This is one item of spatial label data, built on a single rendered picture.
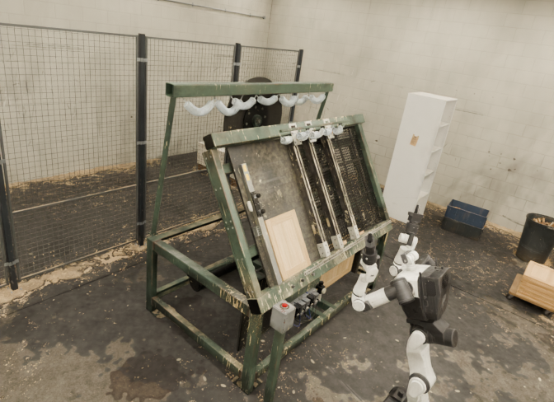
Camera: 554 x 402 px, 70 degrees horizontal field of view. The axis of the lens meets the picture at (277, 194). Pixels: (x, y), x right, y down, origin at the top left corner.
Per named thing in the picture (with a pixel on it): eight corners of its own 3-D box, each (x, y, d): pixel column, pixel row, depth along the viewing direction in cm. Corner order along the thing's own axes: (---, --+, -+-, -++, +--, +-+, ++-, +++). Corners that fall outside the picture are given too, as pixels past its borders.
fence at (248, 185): (274, 285, 302) (278, 285, 300) (237, 165, 300) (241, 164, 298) (279, 282, 306) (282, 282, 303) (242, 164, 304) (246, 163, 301)
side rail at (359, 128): (377, 222, 445) (387, 220, 438) (349, 127, 443) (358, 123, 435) (381, 220, 451) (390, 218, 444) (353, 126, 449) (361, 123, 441)
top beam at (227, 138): (206, 151, 281) (214, 147, 274) (202, 137, 281) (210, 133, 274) (358, 124, 445) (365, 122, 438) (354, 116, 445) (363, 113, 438)
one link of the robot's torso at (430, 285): (458, 309, 262) (452, 256, 257) (440, 332, 237) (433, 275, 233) (415, 302, 282) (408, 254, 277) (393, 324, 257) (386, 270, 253)
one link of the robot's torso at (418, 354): (437, 385, 274) (438, 323, 264) (428, 399, 261) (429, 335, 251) (415, 376, 284) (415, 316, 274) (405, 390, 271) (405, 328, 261)
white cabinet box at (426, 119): (410, 225, 661) (445, 100, 584) (377, 212, 692) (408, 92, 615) (422, 215, 706) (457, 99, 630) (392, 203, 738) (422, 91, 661)
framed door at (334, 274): (302, 301, 391) (304, 303, 389) (312, 254, 370) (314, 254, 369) (349, 269, 457) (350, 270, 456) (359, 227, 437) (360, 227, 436)
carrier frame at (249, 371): (247, 395, 312) (260, 310, 281) (145, 308, 389) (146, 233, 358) (374, 287, 476) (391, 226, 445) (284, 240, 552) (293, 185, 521)
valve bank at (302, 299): (293, 334, 301) (298, 308, 292) (279, 324, 308) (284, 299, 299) (329, 306, 338) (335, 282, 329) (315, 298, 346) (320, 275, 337)
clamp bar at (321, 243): (319, 258, 347) (341, 255, 331) (279, 128, 345) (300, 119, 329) (326, 254, 355) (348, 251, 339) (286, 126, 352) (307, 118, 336)
